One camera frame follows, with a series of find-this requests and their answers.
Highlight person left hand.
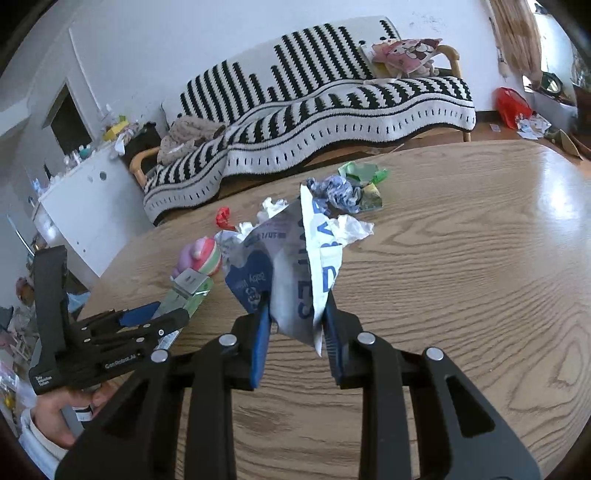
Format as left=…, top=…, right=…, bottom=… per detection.
left=31, top=382, right=118, bottom=449

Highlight beige clothing pile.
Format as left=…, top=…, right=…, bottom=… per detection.
left=157, top=115, right=226, bottom=166

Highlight black white striped sofa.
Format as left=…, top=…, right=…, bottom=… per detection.
left=143, top=16, right=477, bottom=221

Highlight red ribbon scrap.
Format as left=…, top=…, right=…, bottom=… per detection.
left=215, top=206, right=236, bottom=232

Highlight red plastic bag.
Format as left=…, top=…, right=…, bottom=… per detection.
left=494, top=87, right=534, bottom=131

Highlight white tissue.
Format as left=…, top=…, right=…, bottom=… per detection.
left=230, top=197, right=375, bottom=246

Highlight silver foil wrapper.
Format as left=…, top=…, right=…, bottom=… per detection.
left=305, top=174, right=363, bottom=215

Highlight purple plush toy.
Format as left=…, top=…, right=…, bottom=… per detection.
left=171, top=237, right=221, bottom=279

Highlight green white cigarette box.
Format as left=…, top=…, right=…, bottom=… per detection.
left=153, top=268, right=213, bottom=319

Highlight white cabinet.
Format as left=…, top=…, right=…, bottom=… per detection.
left=32, top=142, right=153, bottom=289

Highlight green crumpled wrappers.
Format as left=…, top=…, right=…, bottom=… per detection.
left=338, top=161, right=389, bottom=212

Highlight pink cartoon cushion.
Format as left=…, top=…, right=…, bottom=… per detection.
left=372, top=38, right=442, bottom=78

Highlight checked curtain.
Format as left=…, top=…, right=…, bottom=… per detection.
left=489, top=0, right=542, bottom=82

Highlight blue white wipes bag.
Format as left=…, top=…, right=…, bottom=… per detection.
left=217, top=185, right=346, bottom=353

